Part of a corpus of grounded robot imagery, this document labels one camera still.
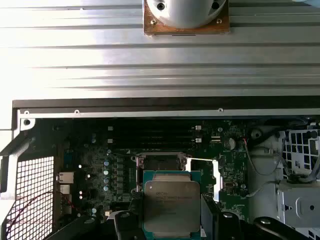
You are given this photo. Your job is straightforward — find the green motherboard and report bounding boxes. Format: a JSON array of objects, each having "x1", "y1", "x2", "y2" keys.
[{"x1": 52, "y1": 117, "x2": 251, "y2": 226}]

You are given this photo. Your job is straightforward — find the CPU socket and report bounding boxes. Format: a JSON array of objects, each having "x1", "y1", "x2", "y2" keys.
[{"x1": 133, "y1": 151, "x2": 195, "y2": 201}]

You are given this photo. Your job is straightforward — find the brown square base plate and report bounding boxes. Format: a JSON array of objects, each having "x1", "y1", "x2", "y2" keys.
[{"x1": 143, "y1": 0, "x2": 231, "y2": 37}]

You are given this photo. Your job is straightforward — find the metal socket cover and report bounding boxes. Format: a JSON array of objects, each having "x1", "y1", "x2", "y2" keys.
[{"x1": 186, "y1": 156, "x2": 222, "y2": 201}]

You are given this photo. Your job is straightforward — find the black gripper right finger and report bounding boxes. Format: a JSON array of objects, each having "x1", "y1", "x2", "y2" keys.
[{"x1": 201, "y1": 193, "x2": 303, "y2": 240}]

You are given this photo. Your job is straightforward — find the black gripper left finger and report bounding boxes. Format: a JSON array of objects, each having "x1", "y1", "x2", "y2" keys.
[{"x1": 46, "y1": 197, "x2": 145, "y2": 240}]

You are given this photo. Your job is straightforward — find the perforated metal drive cage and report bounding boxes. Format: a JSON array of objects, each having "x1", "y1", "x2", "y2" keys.
[{"x1": 274, "y1": 116, "x2": 320, "y2": 240}]

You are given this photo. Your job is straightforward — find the black PC case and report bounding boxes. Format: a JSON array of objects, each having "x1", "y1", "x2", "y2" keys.
[{"x1": 0, "y1": 98, "x2": 320, "y2": 240}]

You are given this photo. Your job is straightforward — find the silver green CPU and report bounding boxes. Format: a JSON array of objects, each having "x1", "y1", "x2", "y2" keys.
[{"x1": 141, "y1": 169, "x2": 203, "y2": 240}]

